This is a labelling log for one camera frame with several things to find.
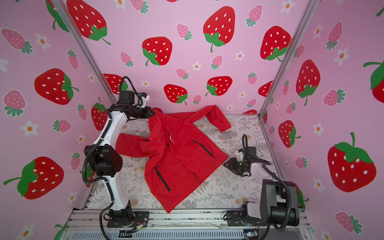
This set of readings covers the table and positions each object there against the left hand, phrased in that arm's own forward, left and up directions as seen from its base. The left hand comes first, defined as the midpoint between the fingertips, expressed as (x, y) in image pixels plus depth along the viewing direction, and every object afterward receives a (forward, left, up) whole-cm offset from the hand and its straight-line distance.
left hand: (155, 112), depth 91 cm
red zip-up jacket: (-17, -14, -22) cm, 31 cm away
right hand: (-26, -43, -20) cm, 54 cm away
